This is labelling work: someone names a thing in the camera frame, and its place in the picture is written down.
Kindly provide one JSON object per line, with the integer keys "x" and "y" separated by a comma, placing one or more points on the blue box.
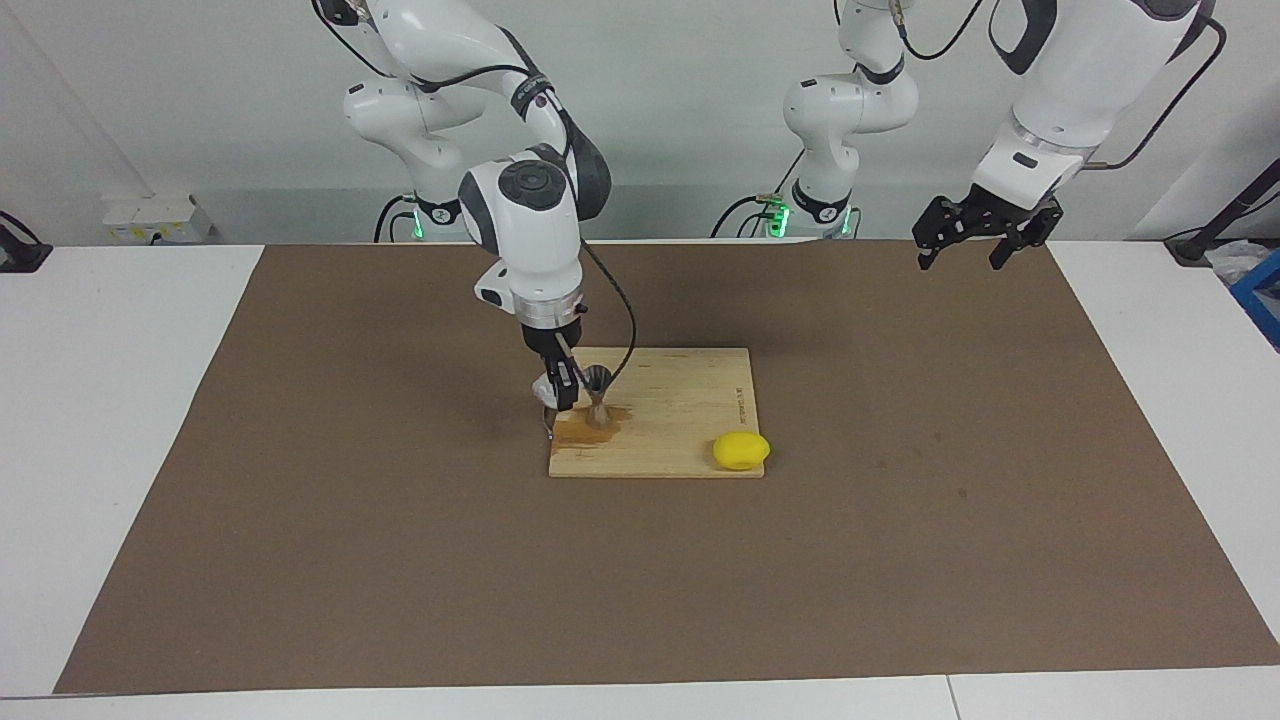
{"x": 1262, "y": 295}

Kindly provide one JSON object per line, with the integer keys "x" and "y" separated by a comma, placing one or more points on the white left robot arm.
{"x": 1060, "y": 90}

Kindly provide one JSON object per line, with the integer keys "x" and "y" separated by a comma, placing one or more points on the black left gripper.
{"x": 1010, "y": 212}

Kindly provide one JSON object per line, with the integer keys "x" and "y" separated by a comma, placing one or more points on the black clamp base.
{"x": 20, "y": 255}

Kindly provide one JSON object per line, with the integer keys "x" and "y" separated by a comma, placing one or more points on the brown table mat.
{"x": 640, "y": 580}

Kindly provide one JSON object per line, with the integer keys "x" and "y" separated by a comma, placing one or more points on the bamboo cutting board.
{"x": 680, "y": 400}

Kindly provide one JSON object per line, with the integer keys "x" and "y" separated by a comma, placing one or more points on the black stand pole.
{"x": 1195, "y": 250}

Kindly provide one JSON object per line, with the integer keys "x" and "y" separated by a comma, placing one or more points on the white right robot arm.
{"x": 530, "y": 230}

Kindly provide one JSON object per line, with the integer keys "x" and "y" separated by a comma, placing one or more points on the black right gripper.
{"x": 552, "y": 345}

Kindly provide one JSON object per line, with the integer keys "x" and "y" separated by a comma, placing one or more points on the steel double jigger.
{"x": 600, "y": 382}

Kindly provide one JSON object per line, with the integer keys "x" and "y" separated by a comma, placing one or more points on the clear plastic bag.
{"x": 1235, "y": 262}

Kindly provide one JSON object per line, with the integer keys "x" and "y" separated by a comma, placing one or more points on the small clear glass cup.
{"x": 541, "y": 388}

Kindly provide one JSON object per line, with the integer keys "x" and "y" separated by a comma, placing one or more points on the yellow lemon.
{"x": 740, "y": 451}

